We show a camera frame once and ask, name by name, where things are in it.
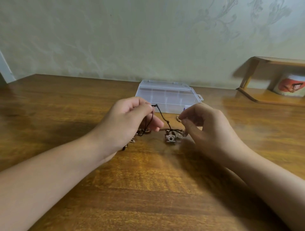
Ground person's right hand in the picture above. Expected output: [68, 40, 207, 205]
[177, 102, 249, 166]

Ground person's left hand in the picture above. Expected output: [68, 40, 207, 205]
[86, 96, 164, 163]

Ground clear plastic organizer box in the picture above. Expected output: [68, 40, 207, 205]
[135, 80, 204, 114]

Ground person's right forearm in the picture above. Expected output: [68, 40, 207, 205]
[224, 143, 305, 231]

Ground person's left forearm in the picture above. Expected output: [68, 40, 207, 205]
[0, 135, 112, 231]

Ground wooden shelf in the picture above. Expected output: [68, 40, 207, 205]
[236, 56, 305, 107]

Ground white printed mug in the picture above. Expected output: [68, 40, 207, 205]
[273, 73, 305, 98]

